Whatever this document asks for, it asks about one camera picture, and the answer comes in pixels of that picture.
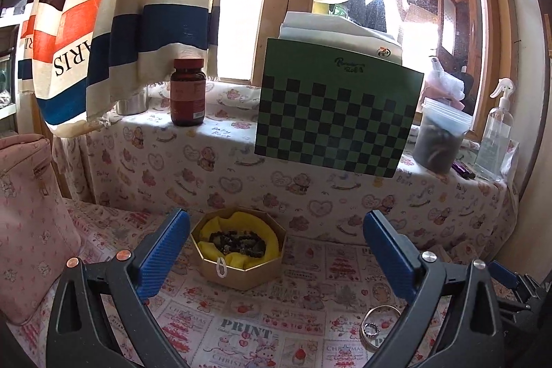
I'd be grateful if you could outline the strawberry-print cloth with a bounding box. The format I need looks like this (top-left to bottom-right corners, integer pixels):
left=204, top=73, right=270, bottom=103
left=9, top=200, right=518, bottom=368

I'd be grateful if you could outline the small white packet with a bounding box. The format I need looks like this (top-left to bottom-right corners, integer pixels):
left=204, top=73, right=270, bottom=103
left=502, top=139, right=521, bottom=181

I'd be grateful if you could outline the white mesh cloth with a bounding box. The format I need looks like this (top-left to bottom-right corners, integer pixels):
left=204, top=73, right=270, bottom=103
left=424, top=57, right=467, bottom=104

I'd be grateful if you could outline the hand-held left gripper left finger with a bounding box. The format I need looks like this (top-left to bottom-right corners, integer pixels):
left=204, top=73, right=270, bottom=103
left=47, top=208, right=191, bottom=368

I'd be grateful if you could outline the brown supplement bottle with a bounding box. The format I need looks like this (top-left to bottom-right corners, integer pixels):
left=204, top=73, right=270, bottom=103
left=170, top=58, right=207, bottom=128

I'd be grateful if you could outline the white paper bag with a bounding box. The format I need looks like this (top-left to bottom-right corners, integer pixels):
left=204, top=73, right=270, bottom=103
left=278, top=11, right=404, bottom=63

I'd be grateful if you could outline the green checkered board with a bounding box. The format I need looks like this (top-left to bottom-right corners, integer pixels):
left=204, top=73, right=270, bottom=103
left=254, top=37, right=426, bottom=178

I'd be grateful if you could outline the gold bangle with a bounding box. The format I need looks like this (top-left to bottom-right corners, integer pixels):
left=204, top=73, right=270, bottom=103
left=361, top=305, right=404, bottom=353

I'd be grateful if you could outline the pink bear-print bag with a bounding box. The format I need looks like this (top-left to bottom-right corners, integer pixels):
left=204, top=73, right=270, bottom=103
left=0, top=134, right=85, bottom=326

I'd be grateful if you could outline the metal cup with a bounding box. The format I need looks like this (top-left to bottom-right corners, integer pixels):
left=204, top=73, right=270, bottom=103
left=115, top=89, right=148, bottom=116

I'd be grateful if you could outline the octagonal cardboard box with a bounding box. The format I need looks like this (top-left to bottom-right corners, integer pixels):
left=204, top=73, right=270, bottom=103
left=190, top=207, right=288, bottom=291

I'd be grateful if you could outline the plastic container with dark contents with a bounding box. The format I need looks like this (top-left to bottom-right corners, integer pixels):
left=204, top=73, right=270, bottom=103
left=413, top=96, right=473, bottom=175

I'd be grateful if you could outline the black bead bracelet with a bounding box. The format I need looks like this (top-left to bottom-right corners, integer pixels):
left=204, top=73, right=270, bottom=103
left=209, top=227, right=266, bottom=255

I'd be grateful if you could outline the clear spray bottle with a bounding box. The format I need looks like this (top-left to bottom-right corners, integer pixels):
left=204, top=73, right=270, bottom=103
left=474, top=78, right=516, bottom=181

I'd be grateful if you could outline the striped curtain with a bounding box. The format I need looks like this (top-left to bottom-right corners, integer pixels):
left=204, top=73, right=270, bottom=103
left=19, top=0, right=230, bottom=138

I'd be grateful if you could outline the bear-print cloth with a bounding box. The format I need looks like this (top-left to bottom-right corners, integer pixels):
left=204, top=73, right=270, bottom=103
left=54, top=80, right=519, bottom=266

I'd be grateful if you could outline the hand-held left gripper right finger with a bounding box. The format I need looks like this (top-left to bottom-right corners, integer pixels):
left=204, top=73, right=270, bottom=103
left=363, top=209, right=506, bottom=368

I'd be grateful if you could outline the dark pen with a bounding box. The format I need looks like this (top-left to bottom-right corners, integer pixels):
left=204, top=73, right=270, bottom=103
left=451, top=160, right=477, bottom=180

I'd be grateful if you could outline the yellow cloth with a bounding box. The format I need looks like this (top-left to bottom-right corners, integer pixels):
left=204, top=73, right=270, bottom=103
left=193, top=211, right=281, bottom=269

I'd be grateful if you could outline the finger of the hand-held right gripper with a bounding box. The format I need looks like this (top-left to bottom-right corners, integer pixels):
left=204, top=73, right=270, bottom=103
left=490, top=260, right=523, bottom=290

